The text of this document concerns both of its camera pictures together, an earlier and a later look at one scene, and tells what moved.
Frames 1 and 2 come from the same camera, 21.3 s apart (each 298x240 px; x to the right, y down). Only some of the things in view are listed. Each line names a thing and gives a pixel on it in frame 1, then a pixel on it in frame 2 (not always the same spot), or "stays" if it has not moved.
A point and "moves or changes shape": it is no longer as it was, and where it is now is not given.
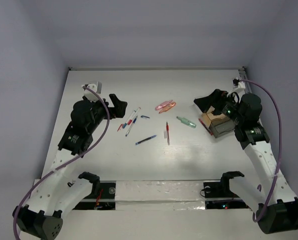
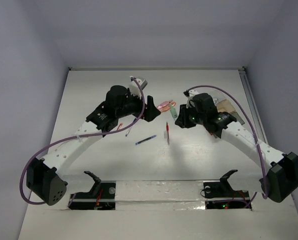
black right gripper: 217,98 to 182,120
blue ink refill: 145,139 stays
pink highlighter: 165,103 stays
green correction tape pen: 186,122 moves or changes shape
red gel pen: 168,133 stays
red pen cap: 120,127 stays
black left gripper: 120,106 to 150,112
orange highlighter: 166,108 stays
